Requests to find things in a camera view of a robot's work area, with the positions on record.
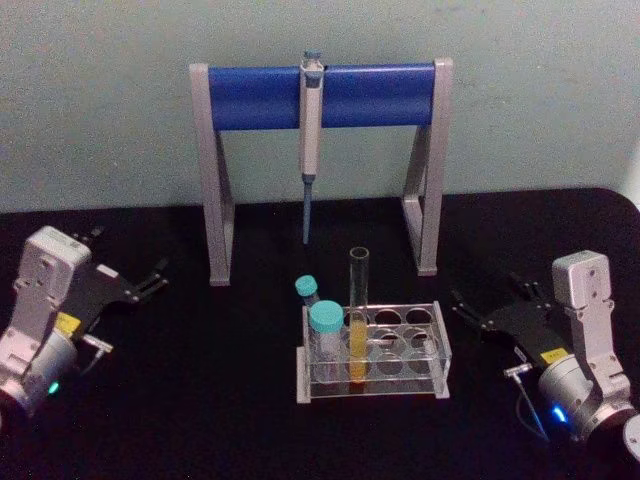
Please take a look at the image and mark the large teal-capped tube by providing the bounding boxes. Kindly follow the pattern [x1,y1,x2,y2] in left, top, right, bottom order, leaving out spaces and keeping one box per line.
[307,299,346,384]

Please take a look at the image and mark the glass tube with yellow liquid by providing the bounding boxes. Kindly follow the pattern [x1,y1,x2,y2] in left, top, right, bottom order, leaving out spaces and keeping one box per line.
[348,246,372,385]

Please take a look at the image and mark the clear plastic tube rack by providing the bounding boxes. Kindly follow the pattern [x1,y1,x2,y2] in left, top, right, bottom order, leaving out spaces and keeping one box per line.
[295,299,454,404]

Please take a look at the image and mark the small teal-capped tube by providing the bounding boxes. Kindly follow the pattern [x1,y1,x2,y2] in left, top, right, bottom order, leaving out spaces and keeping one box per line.
[293,274,321,321]

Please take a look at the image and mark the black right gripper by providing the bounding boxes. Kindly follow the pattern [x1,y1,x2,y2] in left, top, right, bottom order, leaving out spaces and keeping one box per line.
[449,272,571,370]

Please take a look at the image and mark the grey pipette with blue tip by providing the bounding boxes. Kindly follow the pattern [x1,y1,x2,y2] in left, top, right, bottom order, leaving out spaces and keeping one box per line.
[298,49,327,246]

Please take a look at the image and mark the black table cloth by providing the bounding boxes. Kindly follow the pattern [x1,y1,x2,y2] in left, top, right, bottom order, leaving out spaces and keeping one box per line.
[0,187,640,480]

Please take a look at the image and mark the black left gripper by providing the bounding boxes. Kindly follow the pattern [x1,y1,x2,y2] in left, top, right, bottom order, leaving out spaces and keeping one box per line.
[57,226,170,343]

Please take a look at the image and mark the grey stand with blue bar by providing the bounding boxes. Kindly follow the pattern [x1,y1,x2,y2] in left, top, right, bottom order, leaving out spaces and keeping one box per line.
[188,57,455,287]

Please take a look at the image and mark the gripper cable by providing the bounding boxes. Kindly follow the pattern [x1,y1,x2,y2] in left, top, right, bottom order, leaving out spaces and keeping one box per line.
[503,363,551,444]
[79,334,115,376]

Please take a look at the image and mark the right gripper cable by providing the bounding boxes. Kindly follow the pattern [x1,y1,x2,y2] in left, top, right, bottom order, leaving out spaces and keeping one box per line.
[503,363,551,444]

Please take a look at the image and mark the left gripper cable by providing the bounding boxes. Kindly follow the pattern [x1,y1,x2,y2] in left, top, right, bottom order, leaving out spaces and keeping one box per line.
[79,334,115,376]

